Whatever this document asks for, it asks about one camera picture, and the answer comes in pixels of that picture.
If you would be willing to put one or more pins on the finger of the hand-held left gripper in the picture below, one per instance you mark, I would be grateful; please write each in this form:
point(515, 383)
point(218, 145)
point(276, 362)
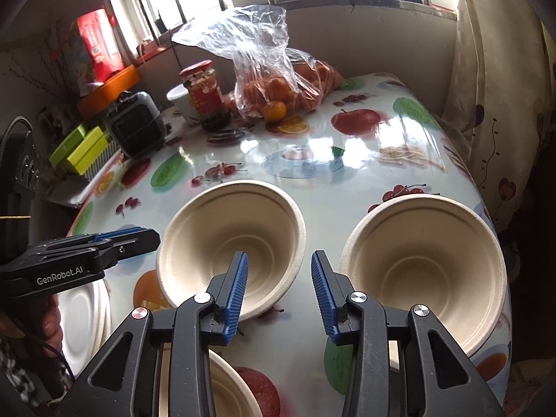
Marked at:
point(134, 245)
point(113, 234)

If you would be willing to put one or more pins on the white paper plate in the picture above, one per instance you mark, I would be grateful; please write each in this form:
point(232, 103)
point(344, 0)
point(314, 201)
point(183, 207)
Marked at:
point(80, 321)
point(111, 319)
point(107, 308)

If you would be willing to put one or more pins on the thick lime green box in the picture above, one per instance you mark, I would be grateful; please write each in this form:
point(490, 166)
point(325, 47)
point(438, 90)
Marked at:
point(89, 150)

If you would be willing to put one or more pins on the orange tray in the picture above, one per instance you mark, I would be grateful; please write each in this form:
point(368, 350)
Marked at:
point(113, 84)

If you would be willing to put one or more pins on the small grey fan heater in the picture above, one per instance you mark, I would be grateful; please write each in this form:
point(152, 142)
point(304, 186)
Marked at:
point(134, 126)

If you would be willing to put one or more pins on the flat lime green box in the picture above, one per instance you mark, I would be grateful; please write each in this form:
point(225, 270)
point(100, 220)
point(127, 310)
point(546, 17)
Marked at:
point(65, 147)

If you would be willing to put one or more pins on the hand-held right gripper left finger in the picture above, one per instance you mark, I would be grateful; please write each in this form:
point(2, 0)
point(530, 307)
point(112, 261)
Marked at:
point(236, 295)

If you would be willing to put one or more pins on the beige paper bowl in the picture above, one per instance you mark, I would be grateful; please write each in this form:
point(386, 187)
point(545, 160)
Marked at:
point(195, 234)
point(412, 260)
point(230, 386)

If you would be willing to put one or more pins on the pile of oranges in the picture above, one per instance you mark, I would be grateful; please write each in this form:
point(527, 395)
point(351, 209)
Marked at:
point(276, 110)

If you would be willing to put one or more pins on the dried branches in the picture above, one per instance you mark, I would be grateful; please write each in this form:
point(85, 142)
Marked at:
point(47, 52)

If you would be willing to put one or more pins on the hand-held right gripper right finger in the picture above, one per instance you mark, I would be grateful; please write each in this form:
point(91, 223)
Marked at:
point(323, 299)

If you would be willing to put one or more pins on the clear plastic bag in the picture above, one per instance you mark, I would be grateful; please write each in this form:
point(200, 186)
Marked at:
point(243, 30)

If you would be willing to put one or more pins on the white board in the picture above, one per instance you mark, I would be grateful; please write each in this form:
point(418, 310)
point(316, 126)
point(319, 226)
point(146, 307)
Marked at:
point(69, 195)

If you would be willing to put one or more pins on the glass jar with red label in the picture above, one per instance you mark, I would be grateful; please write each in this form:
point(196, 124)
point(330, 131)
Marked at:
point(204, 91)

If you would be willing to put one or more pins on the red floral gift bag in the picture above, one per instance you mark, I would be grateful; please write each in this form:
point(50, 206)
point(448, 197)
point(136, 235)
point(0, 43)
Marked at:
point(97, 43)

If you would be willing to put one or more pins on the white paper cup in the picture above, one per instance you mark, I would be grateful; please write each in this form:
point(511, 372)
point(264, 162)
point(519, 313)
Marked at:
point(180, 100)

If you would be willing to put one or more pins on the person's left hand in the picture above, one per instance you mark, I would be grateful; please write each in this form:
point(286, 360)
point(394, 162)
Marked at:
point(52, 321)

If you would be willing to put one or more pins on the beige patterned curtain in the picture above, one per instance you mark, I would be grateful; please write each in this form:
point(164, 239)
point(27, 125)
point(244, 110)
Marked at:
point(491, 117)

